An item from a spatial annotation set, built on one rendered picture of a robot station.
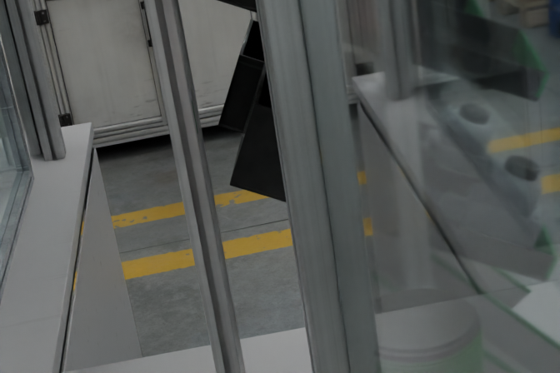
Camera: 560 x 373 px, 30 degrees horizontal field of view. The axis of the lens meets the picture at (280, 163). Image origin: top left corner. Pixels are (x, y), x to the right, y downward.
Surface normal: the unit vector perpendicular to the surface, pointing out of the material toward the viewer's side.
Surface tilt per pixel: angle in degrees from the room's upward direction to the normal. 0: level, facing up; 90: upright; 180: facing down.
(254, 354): 0
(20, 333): 0
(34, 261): 0
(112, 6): 90
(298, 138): 90
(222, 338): 90
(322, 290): 90
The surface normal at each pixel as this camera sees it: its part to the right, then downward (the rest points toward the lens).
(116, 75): 0.17, 0.35
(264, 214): -0.14, -0.92
